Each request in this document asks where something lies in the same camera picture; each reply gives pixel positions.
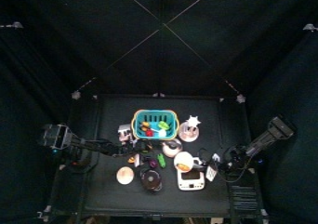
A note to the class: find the orange toy carrot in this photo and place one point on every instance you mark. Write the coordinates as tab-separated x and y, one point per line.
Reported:
182	166

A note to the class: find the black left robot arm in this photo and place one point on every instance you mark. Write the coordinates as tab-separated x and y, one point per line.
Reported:
92	145

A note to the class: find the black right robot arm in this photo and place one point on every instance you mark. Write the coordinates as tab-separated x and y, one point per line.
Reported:
265	139

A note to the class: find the teal toy basket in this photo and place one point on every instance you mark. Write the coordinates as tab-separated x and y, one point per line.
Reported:
137	122

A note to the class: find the red toy food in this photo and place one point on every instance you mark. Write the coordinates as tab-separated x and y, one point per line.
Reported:
150	133

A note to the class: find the yellow orange toy fruit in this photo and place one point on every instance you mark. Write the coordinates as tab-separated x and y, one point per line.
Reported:
132	160

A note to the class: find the white toy carton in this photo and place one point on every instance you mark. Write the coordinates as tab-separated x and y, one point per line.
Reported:
138	160

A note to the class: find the purple toy eggplant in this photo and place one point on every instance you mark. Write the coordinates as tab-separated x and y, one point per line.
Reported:
153	163

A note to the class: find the white toy food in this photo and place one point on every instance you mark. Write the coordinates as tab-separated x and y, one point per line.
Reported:
162	133

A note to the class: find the green toy vegetable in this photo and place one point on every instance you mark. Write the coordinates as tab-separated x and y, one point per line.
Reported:
162	160

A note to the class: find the grey white toy appliance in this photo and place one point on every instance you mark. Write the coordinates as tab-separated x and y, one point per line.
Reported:
125	131

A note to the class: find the orange toy food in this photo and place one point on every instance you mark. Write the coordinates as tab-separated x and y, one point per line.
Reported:
145	124

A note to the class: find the green toy food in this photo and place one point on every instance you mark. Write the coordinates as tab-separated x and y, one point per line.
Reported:
164	125

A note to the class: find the white round plate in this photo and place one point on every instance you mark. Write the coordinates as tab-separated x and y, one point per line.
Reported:
125	175

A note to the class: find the dark round bowl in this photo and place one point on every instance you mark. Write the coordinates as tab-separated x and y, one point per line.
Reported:
152	178

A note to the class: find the black ribbed panel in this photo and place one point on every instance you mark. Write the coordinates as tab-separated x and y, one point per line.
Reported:
244	200

